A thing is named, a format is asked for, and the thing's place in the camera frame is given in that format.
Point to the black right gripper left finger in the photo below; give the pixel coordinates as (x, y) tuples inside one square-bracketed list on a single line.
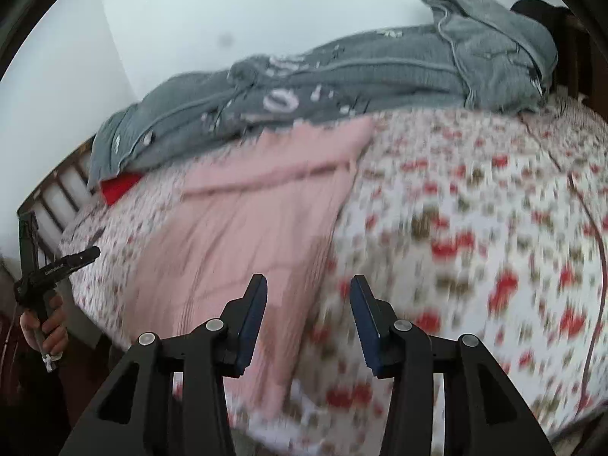
[(242, 319)]

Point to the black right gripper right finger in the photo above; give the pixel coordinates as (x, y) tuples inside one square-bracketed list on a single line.
[(374, 319)]

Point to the pink knitted sweater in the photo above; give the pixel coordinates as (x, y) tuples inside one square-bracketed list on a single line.
[(268, 207)]

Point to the person's left hand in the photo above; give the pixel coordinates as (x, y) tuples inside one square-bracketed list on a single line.
[(51, 336)]

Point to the wooden bed headboard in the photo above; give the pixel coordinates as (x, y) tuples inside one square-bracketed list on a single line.
[(55, 202)]

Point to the red cloth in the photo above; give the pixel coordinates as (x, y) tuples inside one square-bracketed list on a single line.
[(113, 189)]

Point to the floral rose bed sheet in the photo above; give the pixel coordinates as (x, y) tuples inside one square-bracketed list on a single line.
[(466, 222)]

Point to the grey floral quilt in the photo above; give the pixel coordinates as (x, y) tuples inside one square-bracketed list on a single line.
[(476, 54)]

